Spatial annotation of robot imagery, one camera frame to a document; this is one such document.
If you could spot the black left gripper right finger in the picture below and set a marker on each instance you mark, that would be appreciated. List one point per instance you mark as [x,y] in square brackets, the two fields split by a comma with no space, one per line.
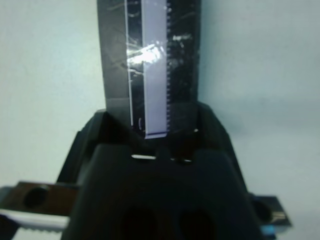
[215,132]

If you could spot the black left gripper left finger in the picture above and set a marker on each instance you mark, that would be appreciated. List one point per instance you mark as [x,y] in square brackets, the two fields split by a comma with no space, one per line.
[87,140]

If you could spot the black box lid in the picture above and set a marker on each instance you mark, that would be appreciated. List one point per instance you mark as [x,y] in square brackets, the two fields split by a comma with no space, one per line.
[155,62]

